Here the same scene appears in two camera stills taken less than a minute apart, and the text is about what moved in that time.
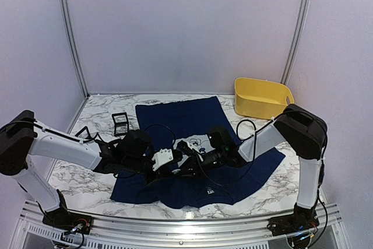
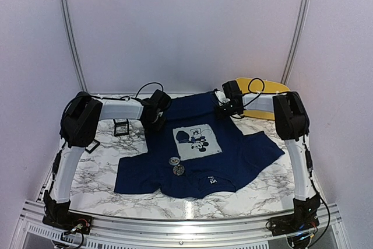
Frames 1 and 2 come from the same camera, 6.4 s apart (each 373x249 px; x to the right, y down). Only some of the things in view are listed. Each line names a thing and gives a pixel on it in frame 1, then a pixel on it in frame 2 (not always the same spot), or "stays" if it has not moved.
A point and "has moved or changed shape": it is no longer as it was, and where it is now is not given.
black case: [120, 123] stays
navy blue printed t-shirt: [176, 122] has moved or changed shape
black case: [82, 130] has moved or changed shape
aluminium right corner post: [300, 25] stays
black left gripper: [151, 179] to [157, 126]
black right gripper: [190, 172] to [235, 114]
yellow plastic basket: [261, 99] stays
